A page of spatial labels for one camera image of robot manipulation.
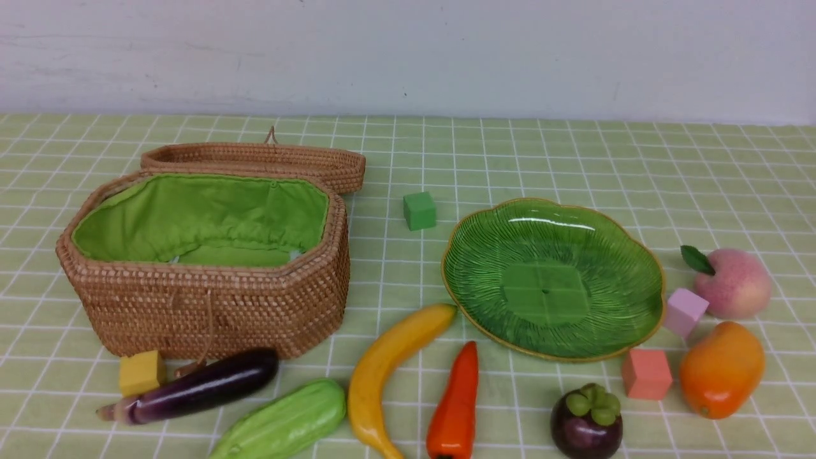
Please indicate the green foam cube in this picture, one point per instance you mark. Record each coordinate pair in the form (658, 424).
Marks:
(419, 211)

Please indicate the pink peach with leaf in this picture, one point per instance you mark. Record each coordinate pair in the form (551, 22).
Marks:
(735, 283)

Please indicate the yellow banana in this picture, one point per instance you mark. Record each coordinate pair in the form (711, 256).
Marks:
(373, 371)

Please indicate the green checkered tablecloth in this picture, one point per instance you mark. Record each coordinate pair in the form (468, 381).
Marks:
(709, 186)

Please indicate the orange red pepper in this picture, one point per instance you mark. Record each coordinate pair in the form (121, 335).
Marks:
(452, 430)

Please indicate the yellow foam cube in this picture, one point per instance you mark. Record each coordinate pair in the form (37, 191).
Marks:
(141, 372)

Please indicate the woven wicker basket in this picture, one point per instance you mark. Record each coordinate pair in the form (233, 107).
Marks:
(212, 311)

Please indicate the pink foam cube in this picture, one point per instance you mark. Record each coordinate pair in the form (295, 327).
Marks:
(684, 311)

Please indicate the green cucumber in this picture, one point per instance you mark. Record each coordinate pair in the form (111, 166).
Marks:
(286, 425)

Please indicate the woven wicker basket lid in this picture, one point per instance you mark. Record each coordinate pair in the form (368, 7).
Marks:
(341, 170)

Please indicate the orange mango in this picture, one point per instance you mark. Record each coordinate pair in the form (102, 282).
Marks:
(721, 372)

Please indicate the salmon foam cube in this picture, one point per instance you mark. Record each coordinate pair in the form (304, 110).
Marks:
(646, 374)

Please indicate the purple mangosteen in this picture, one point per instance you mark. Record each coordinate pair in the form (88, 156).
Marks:
(587, 423)

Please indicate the green glass leaf plate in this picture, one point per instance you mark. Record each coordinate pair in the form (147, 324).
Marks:
(553, 281)

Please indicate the green fabric basket lining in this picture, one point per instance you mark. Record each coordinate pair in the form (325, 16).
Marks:
(206, 220)

